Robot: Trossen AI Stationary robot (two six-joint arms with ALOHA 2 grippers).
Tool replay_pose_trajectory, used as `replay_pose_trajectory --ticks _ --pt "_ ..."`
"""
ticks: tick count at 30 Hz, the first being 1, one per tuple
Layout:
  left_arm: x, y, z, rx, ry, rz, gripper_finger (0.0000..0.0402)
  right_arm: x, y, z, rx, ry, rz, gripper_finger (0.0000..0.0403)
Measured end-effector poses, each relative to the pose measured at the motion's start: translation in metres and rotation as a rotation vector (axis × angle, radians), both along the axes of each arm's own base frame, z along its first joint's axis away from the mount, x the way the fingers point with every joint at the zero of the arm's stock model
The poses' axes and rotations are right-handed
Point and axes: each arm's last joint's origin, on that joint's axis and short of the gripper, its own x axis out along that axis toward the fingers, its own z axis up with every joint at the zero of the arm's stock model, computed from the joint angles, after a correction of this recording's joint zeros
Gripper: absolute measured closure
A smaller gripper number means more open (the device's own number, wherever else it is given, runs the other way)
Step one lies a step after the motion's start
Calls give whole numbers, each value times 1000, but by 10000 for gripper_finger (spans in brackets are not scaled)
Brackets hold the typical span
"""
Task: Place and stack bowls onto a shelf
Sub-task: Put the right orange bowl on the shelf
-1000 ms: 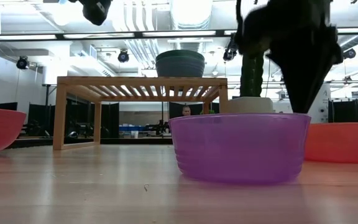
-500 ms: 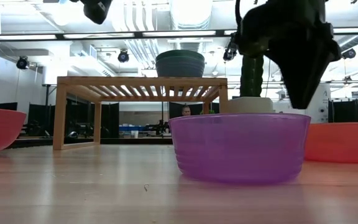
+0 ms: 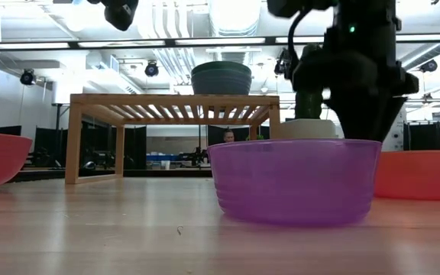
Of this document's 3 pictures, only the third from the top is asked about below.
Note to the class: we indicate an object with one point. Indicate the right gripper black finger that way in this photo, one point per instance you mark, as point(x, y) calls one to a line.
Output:
point(348, 118)
point(382, 118)

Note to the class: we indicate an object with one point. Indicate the small orange bowl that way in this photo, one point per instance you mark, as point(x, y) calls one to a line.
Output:
point(422, 175)

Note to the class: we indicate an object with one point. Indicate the large teal bowl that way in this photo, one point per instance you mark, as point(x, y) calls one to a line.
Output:
point(220, 66)

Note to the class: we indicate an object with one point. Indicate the dark green bowl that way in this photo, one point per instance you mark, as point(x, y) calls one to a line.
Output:
point(220, 86)

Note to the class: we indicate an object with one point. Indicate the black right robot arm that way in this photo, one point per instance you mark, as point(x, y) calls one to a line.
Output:
point(300, 5)

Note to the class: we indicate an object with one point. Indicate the slatted wooden shelf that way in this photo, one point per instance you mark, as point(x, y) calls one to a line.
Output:
point(174, 100)

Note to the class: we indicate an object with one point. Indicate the black overhead crossbar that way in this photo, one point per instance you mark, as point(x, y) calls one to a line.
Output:
point(166, 42)

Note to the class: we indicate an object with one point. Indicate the black partition curtain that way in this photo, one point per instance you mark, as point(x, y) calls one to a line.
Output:
point(98, 145)
point(437, 137)

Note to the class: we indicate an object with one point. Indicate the small purple bowl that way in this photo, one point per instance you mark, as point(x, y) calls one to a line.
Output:
point(294, 183)

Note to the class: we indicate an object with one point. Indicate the person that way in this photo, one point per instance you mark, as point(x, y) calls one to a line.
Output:
point(228, 136)

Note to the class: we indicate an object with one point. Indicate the blue storage bins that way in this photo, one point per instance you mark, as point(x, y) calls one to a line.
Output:
point(162, 157)

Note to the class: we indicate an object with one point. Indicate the white cup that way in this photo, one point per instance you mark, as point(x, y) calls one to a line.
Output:
point(165, 164)

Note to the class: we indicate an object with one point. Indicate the dark background monitor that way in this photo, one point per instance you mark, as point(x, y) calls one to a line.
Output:
point(8, 130)

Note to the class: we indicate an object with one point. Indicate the silver ceiling duct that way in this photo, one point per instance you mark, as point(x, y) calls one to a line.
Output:
point(235, 17)

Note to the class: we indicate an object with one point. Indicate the black aluminium table frame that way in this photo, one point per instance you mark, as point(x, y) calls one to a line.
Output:
point(147, 173)

